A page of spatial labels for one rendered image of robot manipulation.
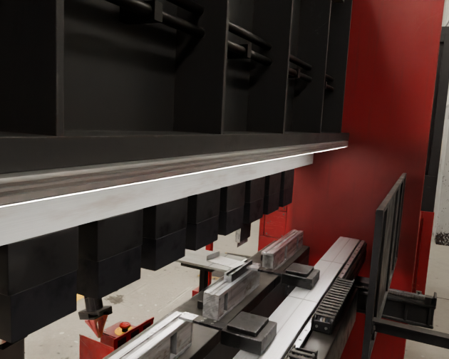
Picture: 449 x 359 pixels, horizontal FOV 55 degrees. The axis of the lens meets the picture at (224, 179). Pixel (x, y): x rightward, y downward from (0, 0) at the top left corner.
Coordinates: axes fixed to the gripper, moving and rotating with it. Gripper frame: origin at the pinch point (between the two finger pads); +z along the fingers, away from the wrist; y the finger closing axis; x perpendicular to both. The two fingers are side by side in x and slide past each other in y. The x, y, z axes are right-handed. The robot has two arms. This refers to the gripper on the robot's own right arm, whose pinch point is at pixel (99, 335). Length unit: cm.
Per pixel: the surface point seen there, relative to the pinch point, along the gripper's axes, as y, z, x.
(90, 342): 0.6, 0.7, -4.6
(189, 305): 21.7, -2.1, 23.8
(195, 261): 19.8, -15.6, 35.3
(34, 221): 55, -44, -57
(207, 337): 38.9, 2.6, 7.6
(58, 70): 78, -61, -67
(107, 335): -1.4, 2.2, 4.9
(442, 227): 69, 72, 556
